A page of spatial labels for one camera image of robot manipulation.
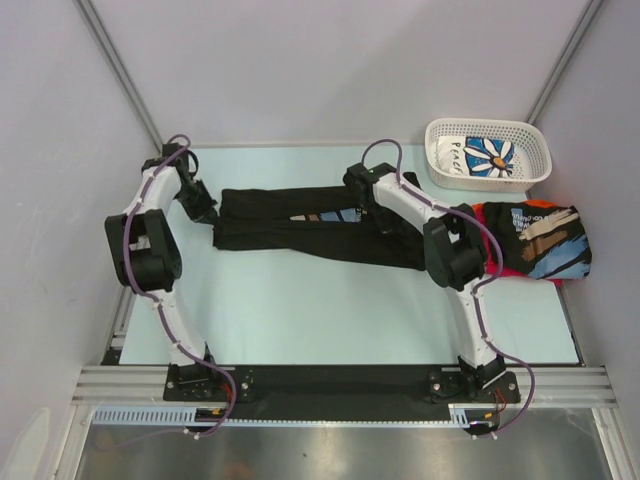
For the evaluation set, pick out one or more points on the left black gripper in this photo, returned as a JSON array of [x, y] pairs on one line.
[[205, 212]]

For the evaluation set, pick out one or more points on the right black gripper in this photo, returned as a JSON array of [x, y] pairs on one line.
[[397, 224]]

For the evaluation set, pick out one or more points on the black printed t-shirt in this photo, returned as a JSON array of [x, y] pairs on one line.
[[566, 249], [318, 221]]

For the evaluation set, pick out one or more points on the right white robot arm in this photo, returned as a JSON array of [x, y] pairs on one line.
[[455, 257]]

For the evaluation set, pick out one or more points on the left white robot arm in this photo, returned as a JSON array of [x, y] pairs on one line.
[[147, 259]]

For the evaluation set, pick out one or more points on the folded red t-shirt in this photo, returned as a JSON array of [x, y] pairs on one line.
[[505, 221]]

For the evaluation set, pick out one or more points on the white daisy print t-shirt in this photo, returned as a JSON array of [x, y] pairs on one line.
[[475, 156]]

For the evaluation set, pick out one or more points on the white plastic basket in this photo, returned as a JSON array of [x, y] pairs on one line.
[[532, 160]]

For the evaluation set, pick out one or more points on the folded black printed t-shirt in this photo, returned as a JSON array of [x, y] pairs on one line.
[[566, 249]]

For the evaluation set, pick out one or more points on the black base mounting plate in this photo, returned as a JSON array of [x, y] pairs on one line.
[[339, 393]]

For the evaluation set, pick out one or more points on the white slotted cable duct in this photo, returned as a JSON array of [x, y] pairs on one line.
[[203, 418]]

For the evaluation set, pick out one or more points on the left aluminium corner post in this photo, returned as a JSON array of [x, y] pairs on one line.
[[114, 61]]

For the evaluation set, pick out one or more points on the aluminium corner post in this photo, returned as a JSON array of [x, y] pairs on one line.
[[585, 22], [114, 61]]

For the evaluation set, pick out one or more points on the aluminium frame rail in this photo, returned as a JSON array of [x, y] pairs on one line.
[[555, 387]]

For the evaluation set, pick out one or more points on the right aluminium corner post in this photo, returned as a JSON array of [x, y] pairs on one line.
[[585, 22]]

